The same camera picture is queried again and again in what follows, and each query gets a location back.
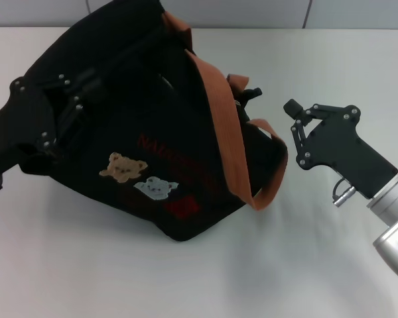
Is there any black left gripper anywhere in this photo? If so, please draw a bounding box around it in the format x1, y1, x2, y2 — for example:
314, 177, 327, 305
0, 67, 106, 182

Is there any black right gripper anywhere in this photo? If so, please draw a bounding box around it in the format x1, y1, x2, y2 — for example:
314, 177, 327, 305
283, 98, 398, 200

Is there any right gripper cable with plug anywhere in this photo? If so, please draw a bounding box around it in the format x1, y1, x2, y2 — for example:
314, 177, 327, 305
331, 177, 358, 208

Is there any black food bag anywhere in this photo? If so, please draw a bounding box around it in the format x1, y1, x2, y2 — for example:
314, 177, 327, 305
16, 0, 289, 242

